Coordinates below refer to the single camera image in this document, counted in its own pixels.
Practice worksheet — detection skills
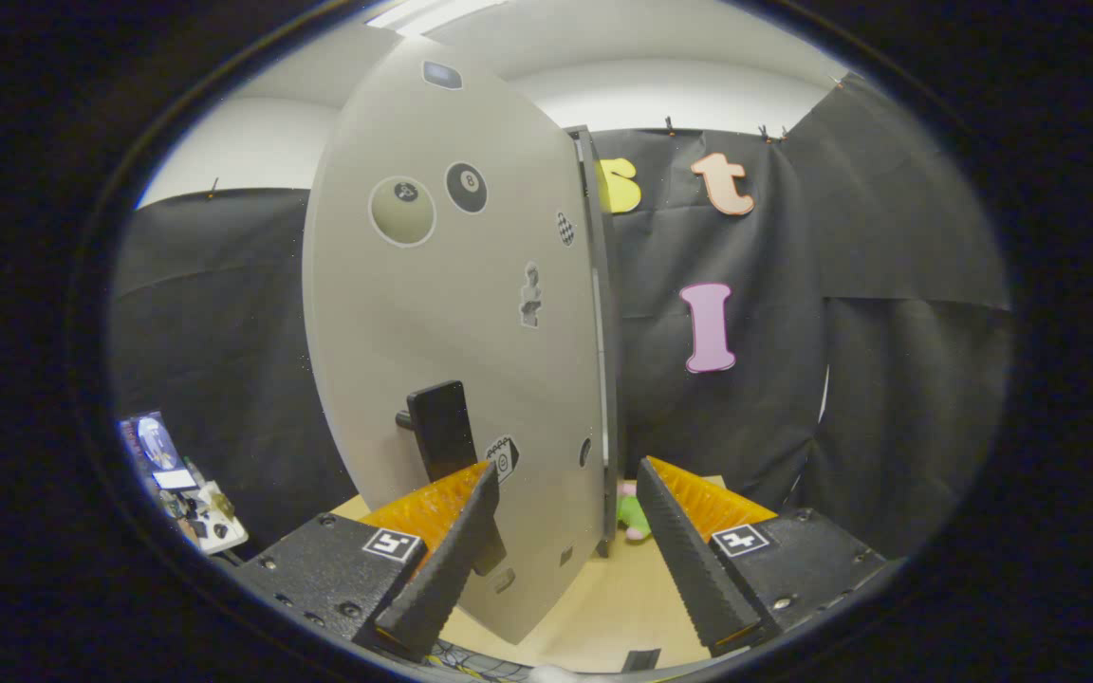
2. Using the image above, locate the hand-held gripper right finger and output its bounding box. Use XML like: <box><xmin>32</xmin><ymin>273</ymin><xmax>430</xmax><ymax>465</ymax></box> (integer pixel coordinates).
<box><xmin>637</xmin><ymin>456</ymin><xmax>894</xmax><ymax>657</ymax></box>

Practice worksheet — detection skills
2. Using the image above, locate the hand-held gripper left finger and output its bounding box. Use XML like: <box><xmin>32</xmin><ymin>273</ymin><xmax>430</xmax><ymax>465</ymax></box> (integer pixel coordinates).
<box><xmin>229</xmin><ymin>461</ymin><xmax>500</xmax><ymax>662</ymax></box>

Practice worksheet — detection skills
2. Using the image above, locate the dark grey shoe cabinet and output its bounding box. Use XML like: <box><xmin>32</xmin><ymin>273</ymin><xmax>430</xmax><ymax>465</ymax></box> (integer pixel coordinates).
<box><xmin>565</xmin><ymin>125</ymin><xmax>622</xmax><ymax>557</ymax></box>

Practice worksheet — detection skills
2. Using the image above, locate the green and pink plush toy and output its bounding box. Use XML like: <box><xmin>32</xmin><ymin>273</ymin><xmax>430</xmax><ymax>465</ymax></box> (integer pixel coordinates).
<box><xmin>615</xmin><ymin>480</ymin><xmax>653</xmax><ymax>543</ymax></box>

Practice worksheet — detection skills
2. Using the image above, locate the cluttered white tray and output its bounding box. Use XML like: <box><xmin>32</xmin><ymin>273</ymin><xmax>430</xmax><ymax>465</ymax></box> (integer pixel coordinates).
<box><xmin>175</xmin><ymin>477</ymin><xmax>250</xmax><ymax>556</ymax></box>

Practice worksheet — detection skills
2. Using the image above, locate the black backdrop cloth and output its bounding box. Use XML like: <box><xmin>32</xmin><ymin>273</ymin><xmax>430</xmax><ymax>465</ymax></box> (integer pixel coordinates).
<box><xmin>110</xmin><ymin>74</ymin><xmax>1014</xmax><ymax>563</ymax></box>

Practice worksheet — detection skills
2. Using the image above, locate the blue lit screen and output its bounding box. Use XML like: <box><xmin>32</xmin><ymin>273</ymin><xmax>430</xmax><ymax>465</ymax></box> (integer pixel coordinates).
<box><xmin>121</xmin><ymin>412</ymin><xmax>185</xmax><ymax>475</ymax></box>

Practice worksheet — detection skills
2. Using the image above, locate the ceiling light panel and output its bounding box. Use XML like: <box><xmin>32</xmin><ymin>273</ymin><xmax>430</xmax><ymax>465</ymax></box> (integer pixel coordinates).
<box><xmin>364</xmin><ymin>0</ymin><xmax>511</xmax><ymax>38</ymax></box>

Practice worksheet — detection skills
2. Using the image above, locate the black cables bundle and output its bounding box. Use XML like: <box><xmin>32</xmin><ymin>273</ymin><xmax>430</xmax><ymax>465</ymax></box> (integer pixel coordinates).
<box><xmin>426</xmin><ymin>640</ymin><xmax>511</xmax><ymax>680</ymax></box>

